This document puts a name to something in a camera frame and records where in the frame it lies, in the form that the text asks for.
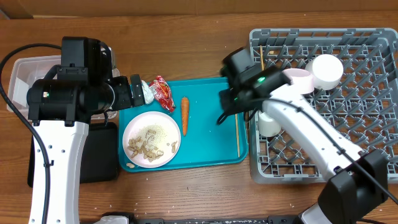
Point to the pink plate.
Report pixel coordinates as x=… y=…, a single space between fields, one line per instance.
x=142 y=120

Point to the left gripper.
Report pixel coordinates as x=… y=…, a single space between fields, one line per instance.
x=126 y=101

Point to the wooden chopstick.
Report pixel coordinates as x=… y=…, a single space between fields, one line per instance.
x=237 y=135
x=261 y=57

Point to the pink bowl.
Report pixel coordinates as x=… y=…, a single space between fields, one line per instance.
x=301 y=80

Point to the white bowl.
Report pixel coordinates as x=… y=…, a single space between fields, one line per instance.
x=327 y=71

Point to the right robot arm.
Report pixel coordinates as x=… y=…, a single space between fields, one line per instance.
x=356 y=182

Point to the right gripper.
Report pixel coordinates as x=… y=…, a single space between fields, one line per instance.
x=228 y=101

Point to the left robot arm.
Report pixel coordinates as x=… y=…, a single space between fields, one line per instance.
x=61 y=105

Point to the orange carrot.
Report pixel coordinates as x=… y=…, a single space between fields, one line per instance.
x=185 y=106

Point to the peanut and rice scraps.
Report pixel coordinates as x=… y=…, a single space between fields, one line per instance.
x=152 y=144

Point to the grey dishwasher rack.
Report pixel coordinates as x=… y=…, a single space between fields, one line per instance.
x=363 y=107

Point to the white tissue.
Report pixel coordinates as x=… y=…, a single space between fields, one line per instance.
x=148 y=95

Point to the white plastic cup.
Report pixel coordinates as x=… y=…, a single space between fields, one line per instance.
x=267 y=126

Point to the teal serving tray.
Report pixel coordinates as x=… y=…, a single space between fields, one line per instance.
x=206 y=143

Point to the black plastic bin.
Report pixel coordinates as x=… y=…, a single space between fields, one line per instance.
x=100 y=161

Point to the clear plastic bin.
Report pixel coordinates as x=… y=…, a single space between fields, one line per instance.
x=24 y=73

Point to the red snack wrapper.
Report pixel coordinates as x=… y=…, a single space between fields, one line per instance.
x=162 y=93

